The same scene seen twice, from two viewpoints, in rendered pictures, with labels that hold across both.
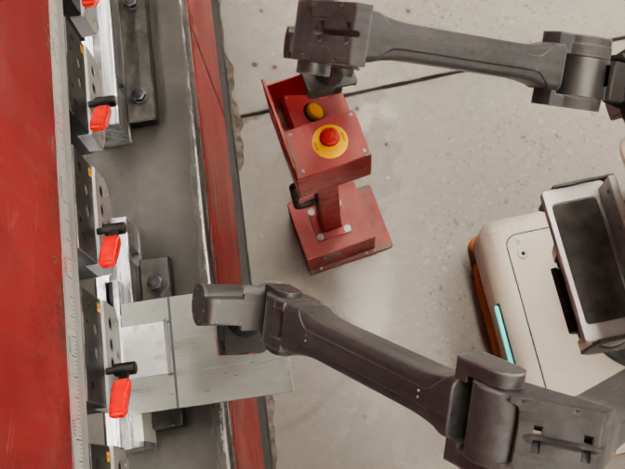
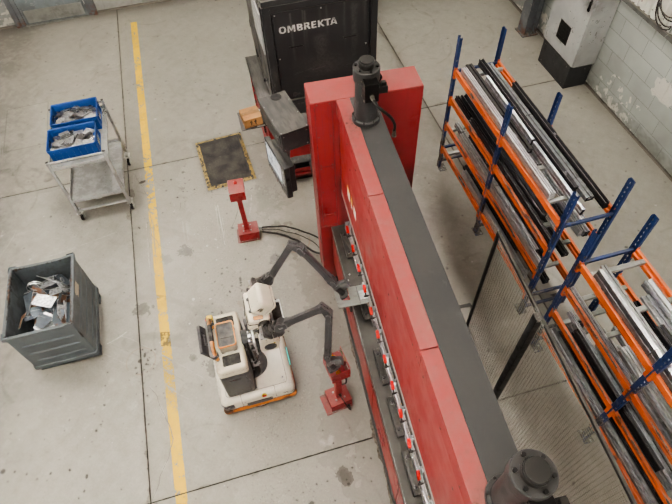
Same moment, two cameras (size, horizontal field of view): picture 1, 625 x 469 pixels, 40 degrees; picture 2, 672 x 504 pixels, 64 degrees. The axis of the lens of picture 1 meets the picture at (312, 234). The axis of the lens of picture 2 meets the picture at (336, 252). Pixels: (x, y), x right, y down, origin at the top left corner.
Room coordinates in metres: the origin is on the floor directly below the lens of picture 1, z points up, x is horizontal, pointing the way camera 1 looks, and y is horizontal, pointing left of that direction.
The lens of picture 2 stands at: (2.48, -0.39, 4.78)
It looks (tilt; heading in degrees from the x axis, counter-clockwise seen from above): 54 degrees down; 168
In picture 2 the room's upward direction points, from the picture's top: 3 degrees counter-clockwise
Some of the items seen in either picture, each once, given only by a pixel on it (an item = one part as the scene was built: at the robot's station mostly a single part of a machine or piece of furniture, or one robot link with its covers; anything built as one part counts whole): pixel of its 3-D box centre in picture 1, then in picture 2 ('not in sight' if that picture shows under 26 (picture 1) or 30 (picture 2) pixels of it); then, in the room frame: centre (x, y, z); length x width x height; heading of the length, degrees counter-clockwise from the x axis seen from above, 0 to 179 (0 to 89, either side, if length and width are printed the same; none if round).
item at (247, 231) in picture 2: not in sight; (242, 210); (-1.43, -0.54, 0.41); 0.25 x 0.20 x 0.83; 87
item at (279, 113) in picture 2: not in sight; (287, 150); (-1.01, -0.02, 1.53); 0.51 x 0.25 x 0.85; 11
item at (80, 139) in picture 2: not in sight; (74, 142); (-2.44, -2.11, 0.92); 0.50 x 0.36 x 0.18; 91
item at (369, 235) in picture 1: (339, 223); (335, 398); (0.70, -0.08, 0.06); 0.25 x 0.20 x 0.12; 98
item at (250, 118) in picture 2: not in sight; (250, 115); (-2.17, -0.23, 1.04); 0.30 x 0.26 x 0.12; 1
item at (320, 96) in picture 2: not in sight; (362, 190); (-0.70, 0.57, 1.15); 0.85 x 0.25 x 2.30; 87
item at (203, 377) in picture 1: (206, 347); (351, 296); (0.26, 0.20, 1.00); 0.26 x 0.18 x 0.01; 87
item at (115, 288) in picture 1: (114, 341); not in sight; (0.29, 0.35, 0.99); 0.20 x 0.03 x 0.03; 177
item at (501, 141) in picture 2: not in sight; (512, 171); (-0.77, 2.14, 0.87); 2.20 x 0.50 x 1.75; 1
